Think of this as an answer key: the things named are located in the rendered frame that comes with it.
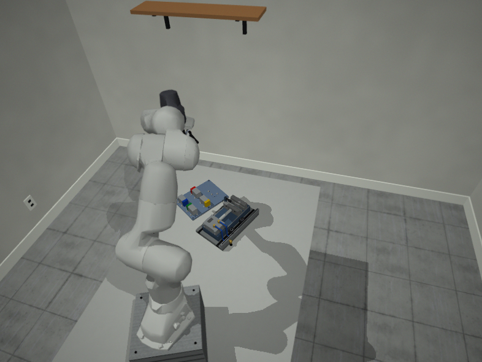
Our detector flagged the grey metal blank with blue end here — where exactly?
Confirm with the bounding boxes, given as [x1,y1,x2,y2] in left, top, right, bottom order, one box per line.
[177,194,189,207]

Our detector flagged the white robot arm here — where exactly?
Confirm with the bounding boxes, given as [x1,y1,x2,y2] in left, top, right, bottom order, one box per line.
[115,90,200,351]

